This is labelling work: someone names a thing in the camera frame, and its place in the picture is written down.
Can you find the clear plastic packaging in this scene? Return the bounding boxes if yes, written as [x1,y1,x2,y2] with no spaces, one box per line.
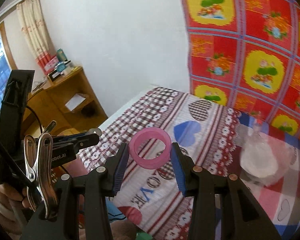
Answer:
[235,125,298,186]

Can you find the small clear bottle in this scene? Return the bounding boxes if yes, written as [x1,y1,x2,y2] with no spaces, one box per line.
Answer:
[253,111,263,134]

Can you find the pink plastic ring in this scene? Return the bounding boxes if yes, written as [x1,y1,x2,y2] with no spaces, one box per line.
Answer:
[128,127,173,170]

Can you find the person's left hand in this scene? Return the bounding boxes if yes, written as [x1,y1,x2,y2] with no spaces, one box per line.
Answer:
[0,183,31,209]

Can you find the silver spring clamp right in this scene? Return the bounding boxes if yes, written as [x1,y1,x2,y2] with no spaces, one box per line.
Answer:
[24,133,58,219]

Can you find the silver spring clamp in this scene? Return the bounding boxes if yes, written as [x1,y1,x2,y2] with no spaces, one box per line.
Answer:
[24,133,58,219]
[43,120,57,133]

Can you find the silver spring clamp left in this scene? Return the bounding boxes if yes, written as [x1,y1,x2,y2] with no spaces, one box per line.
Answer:
[43,120,57,133]

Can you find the patchwork heart bed sheet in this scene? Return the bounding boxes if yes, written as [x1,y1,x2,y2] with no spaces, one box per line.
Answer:
[77,87,300,240]

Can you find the wooden desk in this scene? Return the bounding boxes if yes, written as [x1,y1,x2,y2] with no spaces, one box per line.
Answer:
[21,67,107,135]

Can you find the white paper in shelf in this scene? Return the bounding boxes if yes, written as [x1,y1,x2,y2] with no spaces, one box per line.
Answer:
[65,93,88,111]

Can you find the items on desk top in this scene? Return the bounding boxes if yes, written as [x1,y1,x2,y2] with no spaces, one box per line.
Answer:
[36,49,75,82]

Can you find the cream red curtain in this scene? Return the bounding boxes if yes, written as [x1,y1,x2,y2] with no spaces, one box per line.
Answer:
[17,0,53,75]

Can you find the red floral headboard cloth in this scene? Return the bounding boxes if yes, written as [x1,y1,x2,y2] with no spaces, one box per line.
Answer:
[181,0,300,139]

